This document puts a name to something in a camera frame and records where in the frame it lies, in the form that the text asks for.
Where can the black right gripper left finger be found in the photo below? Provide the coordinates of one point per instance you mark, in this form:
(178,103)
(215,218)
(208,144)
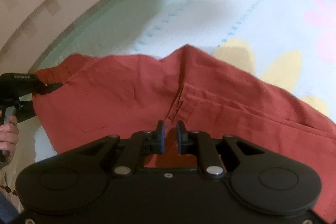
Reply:
(154,141)

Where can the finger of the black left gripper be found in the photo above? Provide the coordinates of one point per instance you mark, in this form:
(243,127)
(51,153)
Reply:
(48,88)

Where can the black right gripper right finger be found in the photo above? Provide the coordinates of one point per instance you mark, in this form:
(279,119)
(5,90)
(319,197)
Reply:
(185,139)

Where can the red pants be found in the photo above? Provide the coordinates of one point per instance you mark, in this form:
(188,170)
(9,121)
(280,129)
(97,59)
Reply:
(125,94)

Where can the person's left hand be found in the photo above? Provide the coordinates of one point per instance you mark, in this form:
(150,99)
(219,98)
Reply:
(9,138)

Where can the floral bed sheet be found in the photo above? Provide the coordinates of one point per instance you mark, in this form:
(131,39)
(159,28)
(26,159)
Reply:
(287,43)

